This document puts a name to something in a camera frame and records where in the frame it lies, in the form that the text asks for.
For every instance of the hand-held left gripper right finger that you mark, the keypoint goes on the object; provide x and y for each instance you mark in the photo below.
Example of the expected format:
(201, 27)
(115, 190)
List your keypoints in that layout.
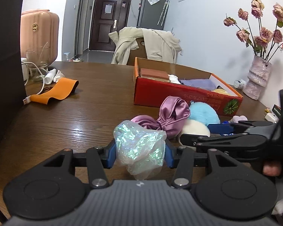
(168, 157)

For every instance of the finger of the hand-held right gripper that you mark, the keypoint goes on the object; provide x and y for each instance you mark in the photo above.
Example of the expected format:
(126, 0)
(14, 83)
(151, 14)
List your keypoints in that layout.
(220, 128)
(226, 142)

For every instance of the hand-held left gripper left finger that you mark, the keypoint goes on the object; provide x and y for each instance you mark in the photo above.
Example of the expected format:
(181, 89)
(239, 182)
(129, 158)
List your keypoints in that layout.
(112, 155)

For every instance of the lavender fluffy towel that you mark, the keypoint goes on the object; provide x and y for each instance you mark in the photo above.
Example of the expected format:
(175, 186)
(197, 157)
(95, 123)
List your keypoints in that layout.
(240, 118)

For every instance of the light blue fluffy plush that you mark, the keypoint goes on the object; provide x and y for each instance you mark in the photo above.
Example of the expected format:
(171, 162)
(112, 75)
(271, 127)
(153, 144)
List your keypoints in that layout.
(202, 114)

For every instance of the cream fluffy plush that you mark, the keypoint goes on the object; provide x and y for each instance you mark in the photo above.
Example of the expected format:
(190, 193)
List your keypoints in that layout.
(194, 127)

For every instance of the iridescent plastic bag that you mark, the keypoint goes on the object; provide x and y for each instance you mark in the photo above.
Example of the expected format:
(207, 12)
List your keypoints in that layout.
(139, 146)

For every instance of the purple satin cloth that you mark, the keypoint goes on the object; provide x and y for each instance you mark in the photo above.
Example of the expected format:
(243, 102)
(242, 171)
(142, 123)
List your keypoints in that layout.
(174, 109)

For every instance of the lavender fabric pouch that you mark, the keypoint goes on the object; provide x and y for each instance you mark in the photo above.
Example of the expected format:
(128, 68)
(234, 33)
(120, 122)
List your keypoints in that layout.
(198, 83)

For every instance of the red cardboard box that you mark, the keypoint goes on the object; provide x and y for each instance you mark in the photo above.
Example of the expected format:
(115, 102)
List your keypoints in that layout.
(179, 97)

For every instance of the white plastic bag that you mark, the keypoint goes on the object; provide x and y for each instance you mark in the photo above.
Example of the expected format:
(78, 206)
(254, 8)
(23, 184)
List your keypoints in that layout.
(174, 78)

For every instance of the brown sponge block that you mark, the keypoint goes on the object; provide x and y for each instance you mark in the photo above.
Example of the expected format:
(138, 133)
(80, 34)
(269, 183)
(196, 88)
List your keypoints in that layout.
(153, 73)

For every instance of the person's right hand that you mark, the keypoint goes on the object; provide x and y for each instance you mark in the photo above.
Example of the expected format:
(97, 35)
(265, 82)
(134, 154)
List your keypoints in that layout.
(271, 169)

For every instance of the white power adapter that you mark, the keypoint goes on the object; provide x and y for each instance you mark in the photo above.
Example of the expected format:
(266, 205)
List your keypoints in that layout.
(270, 117)

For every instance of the red and white box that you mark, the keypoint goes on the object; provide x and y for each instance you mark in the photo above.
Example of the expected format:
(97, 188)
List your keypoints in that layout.
(277, 110)

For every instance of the small white jar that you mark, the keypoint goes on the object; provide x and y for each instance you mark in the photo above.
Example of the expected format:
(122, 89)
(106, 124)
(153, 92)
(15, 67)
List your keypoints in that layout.
(240, 83)

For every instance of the pink speckled vase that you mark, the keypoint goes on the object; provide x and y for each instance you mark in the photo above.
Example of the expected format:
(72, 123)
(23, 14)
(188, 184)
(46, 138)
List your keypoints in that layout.
(257, 80)

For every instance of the dried pink roses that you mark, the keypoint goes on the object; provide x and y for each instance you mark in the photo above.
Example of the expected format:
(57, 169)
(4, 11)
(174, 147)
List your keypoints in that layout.
(264, 35)

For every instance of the crumpled white tissue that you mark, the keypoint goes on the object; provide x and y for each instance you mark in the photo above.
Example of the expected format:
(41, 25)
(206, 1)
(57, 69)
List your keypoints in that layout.
(59, 75)

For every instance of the small white squeeze bottle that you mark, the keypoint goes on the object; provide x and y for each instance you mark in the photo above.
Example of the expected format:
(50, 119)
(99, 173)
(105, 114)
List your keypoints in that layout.
(49, 76)

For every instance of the small metal bowl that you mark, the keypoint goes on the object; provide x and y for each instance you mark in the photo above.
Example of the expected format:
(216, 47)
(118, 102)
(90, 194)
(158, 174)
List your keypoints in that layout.
(77, 60)

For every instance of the beige coat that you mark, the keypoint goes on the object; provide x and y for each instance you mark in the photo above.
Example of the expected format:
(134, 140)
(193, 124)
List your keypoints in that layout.
(155, 44)

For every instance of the wooden chair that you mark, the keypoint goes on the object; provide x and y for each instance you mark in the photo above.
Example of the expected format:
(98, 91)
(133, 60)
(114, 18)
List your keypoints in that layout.
(139, 51)

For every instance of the small white stool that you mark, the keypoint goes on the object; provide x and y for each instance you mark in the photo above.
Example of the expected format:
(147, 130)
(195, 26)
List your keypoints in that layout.
(67, 56)

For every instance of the glass jar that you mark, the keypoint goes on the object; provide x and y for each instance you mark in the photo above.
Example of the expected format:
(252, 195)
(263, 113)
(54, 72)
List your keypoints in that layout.
(37, 62)

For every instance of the dark brown entrance door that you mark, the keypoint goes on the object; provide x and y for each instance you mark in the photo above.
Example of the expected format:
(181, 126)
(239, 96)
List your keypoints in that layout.
(101, 28)

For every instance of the white folded umbrella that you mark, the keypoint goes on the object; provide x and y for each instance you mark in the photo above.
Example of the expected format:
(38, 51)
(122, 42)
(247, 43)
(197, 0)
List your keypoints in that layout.
(164, 10)

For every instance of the grey refrigerator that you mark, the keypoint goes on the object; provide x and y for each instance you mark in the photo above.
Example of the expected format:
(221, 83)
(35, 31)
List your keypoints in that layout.
(151, 14)

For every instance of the black paper bag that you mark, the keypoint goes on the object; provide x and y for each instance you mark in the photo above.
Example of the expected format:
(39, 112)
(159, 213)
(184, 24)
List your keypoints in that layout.
(4, 75)

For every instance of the grey side door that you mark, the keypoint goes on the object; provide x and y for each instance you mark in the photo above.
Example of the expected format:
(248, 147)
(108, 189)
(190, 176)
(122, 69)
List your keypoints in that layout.
(81, 23)

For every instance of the pink suitcase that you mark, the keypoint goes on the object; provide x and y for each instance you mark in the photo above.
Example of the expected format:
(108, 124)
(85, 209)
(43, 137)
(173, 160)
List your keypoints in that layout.
(37, 33)

